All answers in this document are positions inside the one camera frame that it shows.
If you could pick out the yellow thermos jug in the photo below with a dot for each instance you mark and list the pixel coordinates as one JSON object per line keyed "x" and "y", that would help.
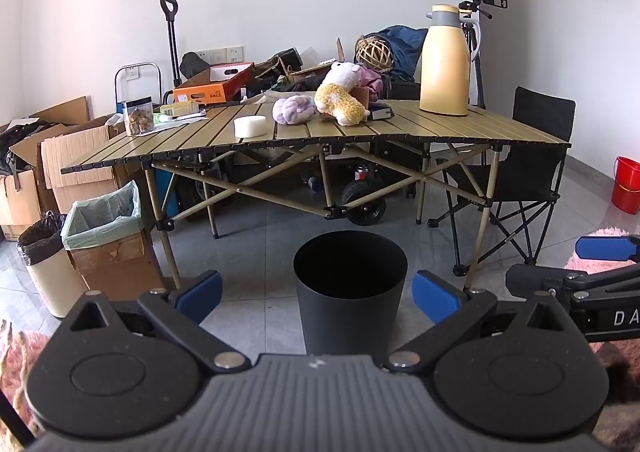
{"x": 445, "y": 72}

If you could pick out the cluttered cardboard box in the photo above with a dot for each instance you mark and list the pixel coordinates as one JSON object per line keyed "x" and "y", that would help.
{"x": 20, "y": 202}

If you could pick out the olive folding table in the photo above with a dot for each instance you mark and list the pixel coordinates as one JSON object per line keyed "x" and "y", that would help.
{"x": 450, "y": 129}

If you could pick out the blue box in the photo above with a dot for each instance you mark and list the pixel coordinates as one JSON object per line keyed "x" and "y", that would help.
{"x": 166, "y": 194}

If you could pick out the cardboard box with green liner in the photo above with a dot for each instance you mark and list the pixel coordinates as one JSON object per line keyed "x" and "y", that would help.
{"x": 115, "y": 257}

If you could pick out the small brown box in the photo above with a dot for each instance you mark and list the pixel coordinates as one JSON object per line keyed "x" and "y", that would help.
{"x": 361, "y": 94}

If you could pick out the white bin with black bag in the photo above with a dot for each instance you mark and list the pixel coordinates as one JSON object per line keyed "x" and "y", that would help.
{"x": 50, "y": 282}

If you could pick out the black bag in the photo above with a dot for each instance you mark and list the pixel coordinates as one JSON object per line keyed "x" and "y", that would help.
{"x": 194, "y": 66}

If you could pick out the yellow green carton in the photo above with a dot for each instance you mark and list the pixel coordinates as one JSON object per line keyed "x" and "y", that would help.
{"x": 180, "y": 108}

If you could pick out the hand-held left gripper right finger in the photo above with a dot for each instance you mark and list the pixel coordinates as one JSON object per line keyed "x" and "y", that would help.
{"x": 435, "y": 297}

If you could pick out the purple plush toy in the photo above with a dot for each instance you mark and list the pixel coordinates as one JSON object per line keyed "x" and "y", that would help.
{"x": 292, "y": 110}

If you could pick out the pink cloth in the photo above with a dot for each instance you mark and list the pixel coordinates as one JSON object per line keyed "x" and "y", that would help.
{"x": 370, "y": 77}

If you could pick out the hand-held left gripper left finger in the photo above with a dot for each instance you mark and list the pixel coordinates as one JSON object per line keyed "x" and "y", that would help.
{"x": 202, "y": 293}

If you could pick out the pink fluffy rug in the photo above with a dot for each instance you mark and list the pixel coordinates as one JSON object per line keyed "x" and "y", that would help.
{"x": 17, "y": 357}

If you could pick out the red bucket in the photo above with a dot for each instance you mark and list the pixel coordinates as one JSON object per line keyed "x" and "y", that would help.
{"x": 627, "y": 187}

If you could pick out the white round container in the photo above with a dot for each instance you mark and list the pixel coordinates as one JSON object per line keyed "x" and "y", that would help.
{"x": 251, "y": 127}

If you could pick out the orange cardboard box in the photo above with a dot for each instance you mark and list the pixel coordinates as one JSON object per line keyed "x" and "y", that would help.
{"x": 205, "y": 92}

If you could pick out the blue tissue packet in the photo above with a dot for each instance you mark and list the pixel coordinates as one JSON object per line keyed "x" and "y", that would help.
{"x": 381, "y": 112}

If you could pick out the black thin rod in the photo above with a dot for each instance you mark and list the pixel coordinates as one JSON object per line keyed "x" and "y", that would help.
{"x": 12, "y": 414}

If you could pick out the dark blue bag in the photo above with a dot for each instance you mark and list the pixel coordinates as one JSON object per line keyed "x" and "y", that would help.
{"x": 406, "y": 44}

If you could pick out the open cardboard box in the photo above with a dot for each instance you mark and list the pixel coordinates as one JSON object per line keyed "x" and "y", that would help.
{"x": 320, "y": 69}

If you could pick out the clear snack jar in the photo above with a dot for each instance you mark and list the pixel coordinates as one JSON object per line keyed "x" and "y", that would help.
{"x": 137, "y": 118}

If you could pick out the wicker ball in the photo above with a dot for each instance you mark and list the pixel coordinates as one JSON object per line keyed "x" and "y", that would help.
{"x": 372, "y": 54}

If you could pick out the black waste bin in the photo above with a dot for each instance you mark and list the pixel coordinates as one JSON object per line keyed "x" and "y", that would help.
{"x": 350, "y": 317}

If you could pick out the black folding chair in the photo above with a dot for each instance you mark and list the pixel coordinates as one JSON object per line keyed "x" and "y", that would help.
{"x": 542, "y": 114}

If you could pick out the white wall socket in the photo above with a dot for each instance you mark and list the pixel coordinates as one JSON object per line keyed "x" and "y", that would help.
{"x": 235, "y": 54}
{"x": 218, "y": 56}

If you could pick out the yellow white plush toy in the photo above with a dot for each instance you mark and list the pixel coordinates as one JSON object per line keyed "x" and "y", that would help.
{"x": 340, "y": 99}

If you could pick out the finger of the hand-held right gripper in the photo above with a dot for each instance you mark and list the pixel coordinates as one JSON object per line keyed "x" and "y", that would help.
{"x": 605, "y": 248}
{"x": 535, "y": 282}

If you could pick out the red white gas canister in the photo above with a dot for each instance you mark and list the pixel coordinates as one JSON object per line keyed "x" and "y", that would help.
{"x": 360, "y": 173}

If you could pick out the white hand truck frame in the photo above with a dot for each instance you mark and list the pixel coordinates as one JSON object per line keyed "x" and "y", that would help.
{"x": 159, "y": 87}

